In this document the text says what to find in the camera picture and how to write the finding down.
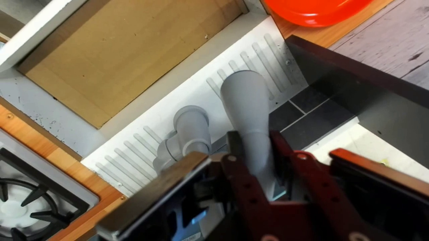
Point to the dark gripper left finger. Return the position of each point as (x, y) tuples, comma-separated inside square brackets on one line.
[(252, 218)]

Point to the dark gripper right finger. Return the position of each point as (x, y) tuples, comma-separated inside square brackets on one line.
[(326, 196)]

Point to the grey wood-pattern back panel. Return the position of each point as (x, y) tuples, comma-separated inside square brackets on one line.
[(380, 75)]

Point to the orange plastic plate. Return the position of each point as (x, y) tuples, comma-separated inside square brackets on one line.
[(315, 12)]

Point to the white toy sink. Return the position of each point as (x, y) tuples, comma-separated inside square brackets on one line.
[(109, 80)]

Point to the toy gas stove top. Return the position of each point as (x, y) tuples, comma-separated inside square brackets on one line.
[(37, 198)]

